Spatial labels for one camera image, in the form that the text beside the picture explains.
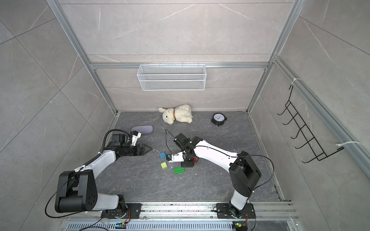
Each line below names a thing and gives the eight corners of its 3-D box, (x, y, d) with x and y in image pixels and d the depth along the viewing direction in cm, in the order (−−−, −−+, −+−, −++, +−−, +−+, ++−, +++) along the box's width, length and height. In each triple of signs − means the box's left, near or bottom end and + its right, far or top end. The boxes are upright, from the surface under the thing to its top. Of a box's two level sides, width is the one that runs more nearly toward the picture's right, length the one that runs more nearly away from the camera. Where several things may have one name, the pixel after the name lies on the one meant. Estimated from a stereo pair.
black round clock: (208, 120, 116) (209, 118, 113) (216, 112, 121) (217, 110, 119) (220, 127, 111) (220, 125, 109) (227, 118, 117) (228, 116, 115)
